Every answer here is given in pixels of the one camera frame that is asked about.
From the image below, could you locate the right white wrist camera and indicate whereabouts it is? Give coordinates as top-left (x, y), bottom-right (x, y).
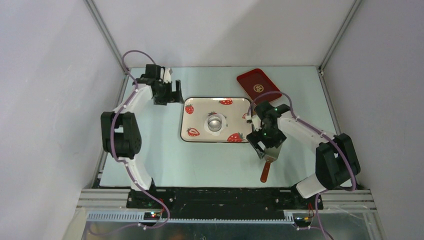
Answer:
top-left (245, 114), bottom-right (262, 132)

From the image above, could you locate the round metal cutter ring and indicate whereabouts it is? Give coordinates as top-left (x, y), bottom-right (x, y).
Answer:
top-left (207, 115), bottom-right (224, 132)

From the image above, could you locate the strawberry print tray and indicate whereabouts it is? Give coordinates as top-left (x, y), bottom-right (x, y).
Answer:
top-left (180, 97), bottom-right (252, 144)

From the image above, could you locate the white dough piece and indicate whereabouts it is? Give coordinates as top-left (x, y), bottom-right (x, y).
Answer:
top-left (203, 113), bottom-right (228, 137)

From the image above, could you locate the aluminium frame rail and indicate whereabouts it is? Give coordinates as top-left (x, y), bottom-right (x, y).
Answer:
top-left (77, 187), bottom-right (377, 224)

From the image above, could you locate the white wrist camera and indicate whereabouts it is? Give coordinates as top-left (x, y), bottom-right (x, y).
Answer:
top-left (162, 67), bottom-right (173, 84)
top-left (245, 114), bottom-right (262, 132)

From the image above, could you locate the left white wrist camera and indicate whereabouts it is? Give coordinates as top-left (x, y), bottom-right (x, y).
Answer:
top-left (162, 67), bottom-right (173, 84)

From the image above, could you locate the purple cable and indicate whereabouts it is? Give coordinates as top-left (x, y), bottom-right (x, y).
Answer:
top-left (246, 91), bottom-right (359, 239)
top-left (87, 50), bottom-right (171, 236)

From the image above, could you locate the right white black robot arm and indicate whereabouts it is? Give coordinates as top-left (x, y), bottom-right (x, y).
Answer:
top-left (245, 101), bottom-right (361, 209)

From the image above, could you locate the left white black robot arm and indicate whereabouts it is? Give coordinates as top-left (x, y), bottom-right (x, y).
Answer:
top-left (100, 64), bottom-right (184, 208)

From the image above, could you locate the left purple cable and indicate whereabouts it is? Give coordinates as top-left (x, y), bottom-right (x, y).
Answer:
top-left (87, 50), bottom-right (171, 236)

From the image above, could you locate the metal spatula red handle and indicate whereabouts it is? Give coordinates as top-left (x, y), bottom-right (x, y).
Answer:
top-left (260, 145), bottom-right (282, 183)

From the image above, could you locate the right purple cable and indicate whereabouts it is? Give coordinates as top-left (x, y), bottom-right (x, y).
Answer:
top-left (246, 91), bottom-right (359, 239)

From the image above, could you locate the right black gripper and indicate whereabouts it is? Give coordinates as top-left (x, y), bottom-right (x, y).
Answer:
top-left (247, 124), bottom-right (287, 159)

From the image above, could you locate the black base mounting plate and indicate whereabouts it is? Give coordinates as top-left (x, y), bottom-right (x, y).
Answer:
top-left (126, 187), bottom-right (323, 221)

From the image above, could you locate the red lacquer tray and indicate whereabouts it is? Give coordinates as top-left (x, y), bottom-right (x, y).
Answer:
top-left (236, 68), bottom-right (282, 104)

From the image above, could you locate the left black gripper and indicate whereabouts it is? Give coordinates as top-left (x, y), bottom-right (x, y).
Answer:
top-left (153, 80), bottom-right (184, 106)

